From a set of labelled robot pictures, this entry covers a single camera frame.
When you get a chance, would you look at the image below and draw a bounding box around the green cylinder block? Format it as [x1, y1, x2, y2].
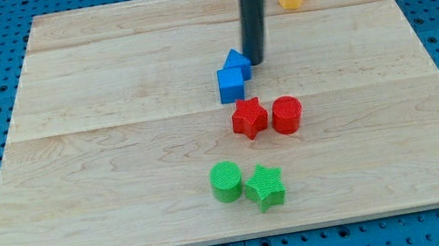
[209, 161, 243, 203]

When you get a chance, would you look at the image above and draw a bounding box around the blue cube block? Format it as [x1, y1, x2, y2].
[216, 67, 245, 104]

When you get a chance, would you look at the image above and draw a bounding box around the blue triangle block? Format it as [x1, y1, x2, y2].
[223, 49, 252, 81]

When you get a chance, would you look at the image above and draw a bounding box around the red cylinder block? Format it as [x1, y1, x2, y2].
[271, 96, 303, 134]

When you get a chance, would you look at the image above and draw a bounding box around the red star block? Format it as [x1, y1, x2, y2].
[231, 97, 269, 140]

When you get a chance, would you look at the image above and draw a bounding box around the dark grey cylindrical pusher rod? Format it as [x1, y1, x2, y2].
[238, 0, 265, 65]

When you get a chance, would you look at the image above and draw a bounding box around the green star block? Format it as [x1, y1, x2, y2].
[244, 164, 287, 213]

